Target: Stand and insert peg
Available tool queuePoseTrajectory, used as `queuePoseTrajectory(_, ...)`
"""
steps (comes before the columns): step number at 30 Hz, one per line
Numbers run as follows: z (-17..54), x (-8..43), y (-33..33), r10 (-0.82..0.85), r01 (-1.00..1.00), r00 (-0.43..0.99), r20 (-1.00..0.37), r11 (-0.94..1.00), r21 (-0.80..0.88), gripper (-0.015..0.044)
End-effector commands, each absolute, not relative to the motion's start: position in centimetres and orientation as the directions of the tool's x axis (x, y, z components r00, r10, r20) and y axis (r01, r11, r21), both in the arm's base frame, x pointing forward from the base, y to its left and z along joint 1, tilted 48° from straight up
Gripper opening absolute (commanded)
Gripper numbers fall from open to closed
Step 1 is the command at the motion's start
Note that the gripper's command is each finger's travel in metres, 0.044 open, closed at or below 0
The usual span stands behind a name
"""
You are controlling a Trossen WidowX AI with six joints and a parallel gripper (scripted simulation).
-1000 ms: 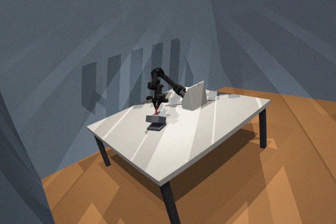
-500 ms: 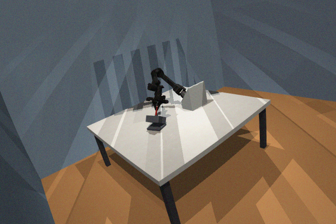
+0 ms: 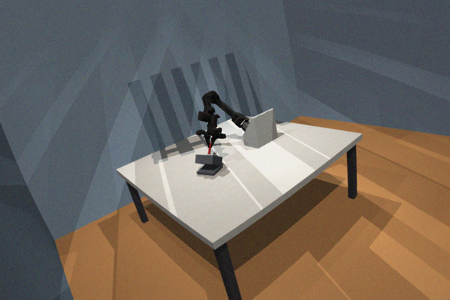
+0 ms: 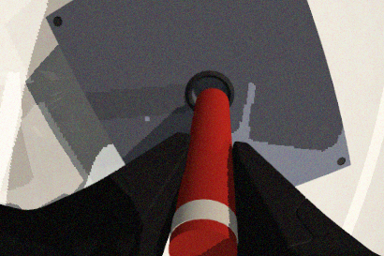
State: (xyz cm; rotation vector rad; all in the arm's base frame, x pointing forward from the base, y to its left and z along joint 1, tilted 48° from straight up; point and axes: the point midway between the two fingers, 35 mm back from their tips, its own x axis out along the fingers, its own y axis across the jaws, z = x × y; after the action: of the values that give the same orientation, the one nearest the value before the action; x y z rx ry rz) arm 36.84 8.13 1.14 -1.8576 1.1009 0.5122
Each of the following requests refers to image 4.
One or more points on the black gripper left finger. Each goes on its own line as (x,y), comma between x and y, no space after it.
(127,213)

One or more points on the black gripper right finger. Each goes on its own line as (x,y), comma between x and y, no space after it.
(275,219)

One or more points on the dark grey sloped panel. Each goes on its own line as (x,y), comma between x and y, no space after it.
(143,63)

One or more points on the red peg with white band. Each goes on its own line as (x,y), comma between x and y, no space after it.
(205,222)

